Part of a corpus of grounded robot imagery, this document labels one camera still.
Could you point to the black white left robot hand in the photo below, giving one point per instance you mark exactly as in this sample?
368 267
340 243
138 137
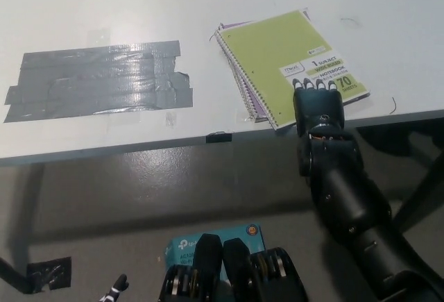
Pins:
118 286

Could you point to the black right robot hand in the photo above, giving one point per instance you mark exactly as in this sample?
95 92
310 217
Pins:
319 106

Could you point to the green spiral notebook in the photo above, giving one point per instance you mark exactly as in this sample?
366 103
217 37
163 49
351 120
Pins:
263 48

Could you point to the black robot body blocks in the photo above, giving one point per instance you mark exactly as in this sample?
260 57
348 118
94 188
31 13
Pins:
239 267

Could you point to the purple spiral notebook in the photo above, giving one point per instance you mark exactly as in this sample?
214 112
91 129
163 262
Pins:
258 109

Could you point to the black floor tape patch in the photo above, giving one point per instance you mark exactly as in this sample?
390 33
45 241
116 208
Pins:
48 274

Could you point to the clear tape piece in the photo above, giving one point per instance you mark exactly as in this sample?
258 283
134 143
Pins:
170 119
246 119
99 37

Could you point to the teal router box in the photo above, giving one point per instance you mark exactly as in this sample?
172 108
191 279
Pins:
185 244

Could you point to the black table leg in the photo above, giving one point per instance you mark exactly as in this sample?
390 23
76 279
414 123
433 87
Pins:
423 191
10 274

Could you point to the grey duct tape patch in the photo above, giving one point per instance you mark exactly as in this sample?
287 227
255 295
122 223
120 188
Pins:
100 80

